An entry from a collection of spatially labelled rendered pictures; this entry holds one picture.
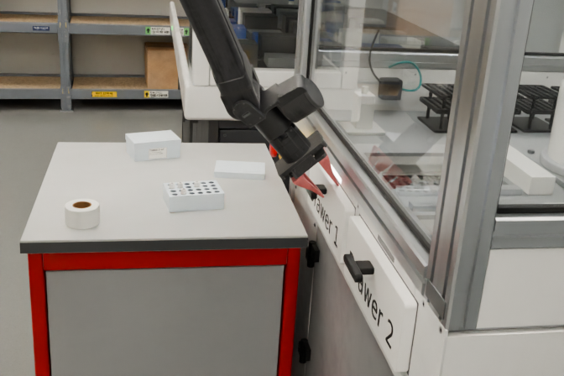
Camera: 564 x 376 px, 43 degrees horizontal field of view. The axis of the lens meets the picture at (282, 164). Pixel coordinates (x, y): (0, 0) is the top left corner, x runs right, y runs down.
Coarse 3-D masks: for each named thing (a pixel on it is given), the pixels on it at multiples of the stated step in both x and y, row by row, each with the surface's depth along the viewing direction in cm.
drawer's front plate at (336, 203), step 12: (312, 168) 149; (312, 180) 149; (324, 180) 139; (336, 192) 130; (312, 204) 149; (324, 204) 139; (336, 204) 130; (348, 204) 126; (336, 216) 130; (348, 216) 124; (324, 228) 139; (336, 228) 130; (336, 252) 130
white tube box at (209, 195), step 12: (204, 180) 168; (216, 180) 168; (168, 192) 159; (192, 192) 161; (204, 192) 161; (216, 192) 163; (168, 204) 159; (180, 204) 159; (192, 204) 160; (204, 204) 161; (216, 204) 161
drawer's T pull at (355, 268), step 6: (348, 258) 109; (348, 264) 108; (354, 264) 108; (360, 264) 108; (366, 264) 108; (372, 264) 108; (354, 270) 106; (360, 270) 107; (366, 270) 107; (372, 270) 107; (354, 276) 105; (360, 276) 105; (360, 282) 105
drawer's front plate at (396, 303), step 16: (352, 224) 119; (352, 240) 119; (368, 240) 112; (368, 256) 110; (384, 256) 107; (384, 272) 103; (352, 288) 119; (368, 288) 110; (384, 288) 103; (400, 288) 98; (384, 304) 103; (400, 304) 96; (416, 304) 95; (368, 320) 110; (384, 320) 103; (400, 320) 96; (384, 336) 103; (400, 336) 96; (400, 352) 97; (400, 368) 98
